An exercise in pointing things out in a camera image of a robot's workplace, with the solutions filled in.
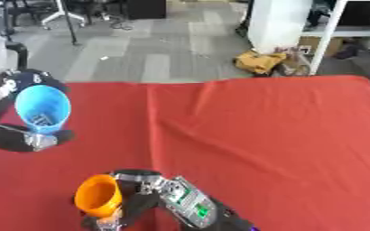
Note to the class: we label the black tripod pole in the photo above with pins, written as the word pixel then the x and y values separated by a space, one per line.
pixel 71 28

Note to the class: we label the black cabinet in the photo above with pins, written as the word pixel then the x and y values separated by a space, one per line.
pixel 146 9

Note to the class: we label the white shelf frame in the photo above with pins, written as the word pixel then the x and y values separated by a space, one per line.
pixel 325 33

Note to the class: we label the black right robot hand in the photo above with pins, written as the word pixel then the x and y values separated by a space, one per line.
pixel 141 201

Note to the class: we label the white-based office chair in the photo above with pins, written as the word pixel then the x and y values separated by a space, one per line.
pixel 62 13

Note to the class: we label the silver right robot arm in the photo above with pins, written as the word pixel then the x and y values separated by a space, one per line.
pixel 193 204

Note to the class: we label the blue plastic cup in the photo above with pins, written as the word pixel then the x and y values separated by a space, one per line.
pixel 42 103

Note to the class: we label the yellow bag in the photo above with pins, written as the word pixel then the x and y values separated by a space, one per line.
pixel 259 61

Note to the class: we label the orange plastic cup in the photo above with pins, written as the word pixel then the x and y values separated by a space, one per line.
pixel 97 195

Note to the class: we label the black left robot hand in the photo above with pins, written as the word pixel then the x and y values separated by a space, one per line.
pixel 9 140

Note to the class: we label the cardboard box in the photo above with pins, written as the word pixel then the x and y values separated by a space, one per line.
pixel 312 45

